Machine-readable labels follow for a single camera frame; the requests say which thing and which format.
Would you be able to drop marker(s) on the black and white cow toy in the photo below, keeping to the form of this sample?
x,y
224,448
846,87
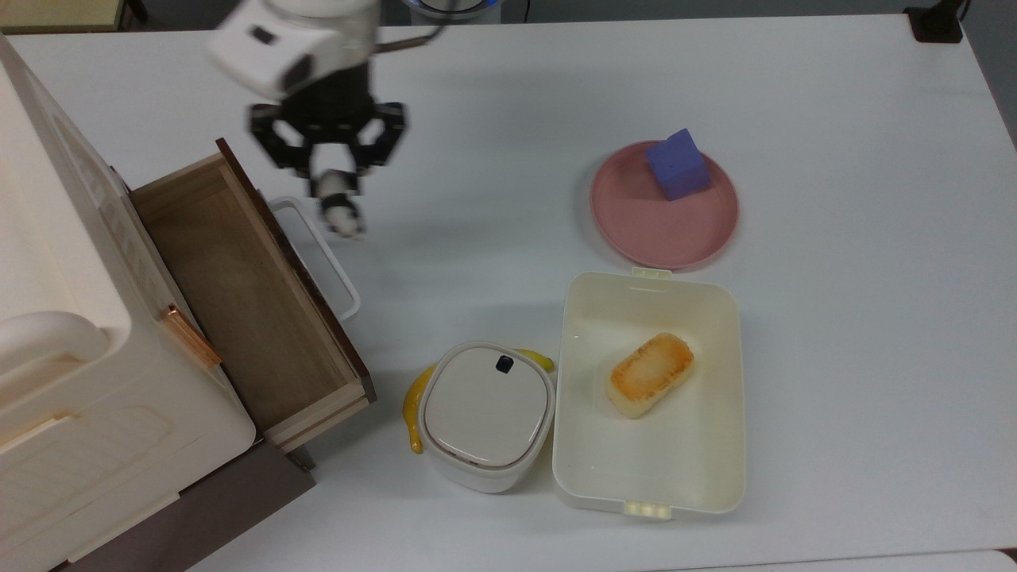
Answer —
x,y
340,208

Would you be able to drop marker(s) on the cream plastic cabinet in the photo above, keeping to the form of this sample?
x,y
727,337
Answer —
x,y
79,381

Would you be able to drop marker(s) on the open wooden drawer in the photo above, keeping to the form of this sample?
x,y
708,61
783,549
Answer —
x,y
246,294

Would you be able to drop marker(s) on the yellow toy banana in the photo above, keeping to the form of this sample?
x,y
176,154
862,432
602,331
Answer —
x,y
413,401

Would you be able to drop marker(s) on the pink round plate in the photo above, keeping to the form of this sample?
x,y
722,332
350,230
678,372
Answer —
x,y
659,230

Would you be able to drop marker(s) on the black table clamp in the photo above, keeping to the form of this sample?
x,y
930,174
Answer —
x,y
936,22

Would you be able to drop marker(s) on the purple foam cube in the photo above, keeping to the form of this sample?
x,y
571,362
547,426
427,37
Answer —
x,y
678,167

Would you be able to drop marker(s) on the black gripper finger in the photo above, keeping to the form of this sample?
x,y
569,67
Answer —
x,y
278,135
385,131

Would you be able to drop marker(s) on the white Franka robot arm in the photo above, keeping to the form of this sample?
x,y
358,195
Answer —
x,y
294,40

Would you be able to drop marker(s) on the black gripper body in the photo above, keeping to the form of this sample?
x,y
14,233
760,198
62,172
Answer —
x,y
330,111

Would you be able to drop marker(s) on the dark brown base board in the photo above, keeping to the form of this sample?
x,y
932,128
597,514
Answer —
x,y
230,500

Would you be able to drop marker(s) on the wooden side table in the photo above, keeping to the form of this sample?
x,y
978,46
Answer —
x,y
56,12

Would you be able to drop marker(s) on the toasted bread toy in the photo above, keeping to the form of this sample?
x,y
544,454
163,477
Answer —
x,y
650,375

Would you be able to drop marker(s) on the cream rectangular plastic box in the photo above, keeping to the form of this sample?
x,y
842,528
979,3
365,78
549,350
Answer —
x,y
659,461

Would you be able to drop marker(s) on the white square lidded container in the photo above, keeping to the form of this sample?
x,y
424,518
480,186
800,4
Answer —
x,y
486,413

